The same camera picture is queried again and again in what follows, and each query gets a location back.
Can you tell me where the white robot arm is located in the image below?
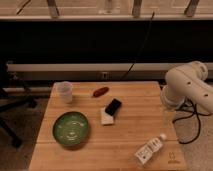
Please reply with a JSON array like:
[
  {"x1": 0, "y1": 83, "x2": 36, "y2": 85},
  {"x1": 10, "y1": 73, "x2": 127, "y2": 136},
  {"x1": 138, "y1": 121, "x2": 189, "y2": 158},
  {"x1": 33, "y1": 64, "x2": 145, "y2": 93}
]
[{"x1": 160, "y1": 61, "x2": 213, "y2": 114}]

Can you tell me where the green ceramic bowl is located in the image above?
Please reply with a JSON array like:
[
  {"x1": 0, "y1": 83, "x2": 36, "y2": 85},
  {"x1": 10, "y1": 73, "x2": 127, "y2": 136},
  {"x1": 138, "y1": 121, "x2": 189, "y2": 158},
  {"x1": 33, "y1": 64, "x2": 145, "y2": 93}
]
[{"x1": 52, "y1": 111, "x2": 90, "y2": 147}]

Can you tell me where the brown sausage-shaped object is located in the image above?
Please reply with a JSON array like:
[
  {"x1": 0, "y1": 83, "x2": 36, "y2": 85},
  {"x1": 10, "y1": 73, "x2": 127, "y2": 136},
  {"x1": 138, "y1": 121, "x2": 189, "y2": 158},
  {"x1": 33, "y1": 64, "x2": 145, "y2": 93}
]
[{"x1": 93, "y1": 87, "x2": 109, "y2": 97}]

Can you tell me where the black rectangular block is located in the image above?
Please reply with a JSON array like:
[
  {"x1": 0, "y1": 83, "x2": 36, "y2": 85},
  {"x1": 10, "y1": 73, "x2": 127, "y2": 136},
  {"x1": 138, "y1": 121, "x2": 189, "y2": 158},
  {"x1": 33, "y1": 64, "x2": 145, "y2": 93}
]
[{"x1": 105, "y1": 99, "x2": 121, "y2": 116}]

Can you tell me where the white sponge block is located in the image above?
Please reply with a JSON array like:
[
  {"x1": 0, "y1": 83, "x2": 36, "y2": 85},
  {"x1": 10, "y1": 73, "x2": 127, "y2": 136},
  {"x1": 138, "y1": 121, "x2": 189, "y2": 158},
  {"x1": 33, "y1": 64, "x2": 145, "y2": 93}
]
[{"x1": 101, "y1": 108, "x2": 114, "y2": 125}]

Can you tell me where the clear plastic cup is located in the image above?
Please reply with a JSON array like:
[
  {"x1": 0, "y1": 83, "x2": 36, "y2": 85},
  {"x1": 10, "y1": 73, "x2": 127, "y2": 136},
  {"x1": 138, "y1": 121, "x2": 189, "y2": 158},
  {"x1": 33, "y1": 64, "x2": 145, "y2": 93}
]
[{"x1": 56, "y1": 81, "x2": 72, "y2": 103}]

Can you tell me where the black office chair base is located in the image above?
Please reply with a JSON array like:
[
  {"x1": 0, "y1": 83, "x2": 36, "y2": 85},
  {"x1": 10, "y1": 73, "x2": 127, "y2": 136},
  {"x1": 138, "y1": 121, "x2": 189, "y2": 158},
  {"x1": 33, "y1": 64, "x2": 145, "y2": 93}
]
[{"x1": 0, "y1": 61, "x2": 38, "y2": 149}]

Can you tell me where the black hanging cable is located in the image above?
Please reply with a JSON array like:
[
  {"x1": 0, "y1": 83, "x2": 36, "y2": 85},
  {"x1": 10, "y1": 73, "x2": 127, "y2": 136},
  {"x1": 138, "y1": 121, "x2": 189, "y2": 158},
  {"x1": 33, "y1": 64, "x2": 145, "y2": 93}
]
[{"x1": 119, "y1": 11, "x2": 156, "y2": 82}]

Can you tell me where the black floor cable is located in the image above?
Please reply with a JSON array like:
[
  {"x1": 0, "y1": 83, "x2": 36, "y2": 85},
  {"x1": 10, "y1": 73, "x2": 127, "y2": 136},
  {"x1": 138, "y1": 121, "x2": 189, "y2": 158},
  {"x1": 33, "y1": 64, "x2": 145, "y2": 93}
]
[{"x1": 171, "y1": 99, "x2": 212, "y2": 145}]

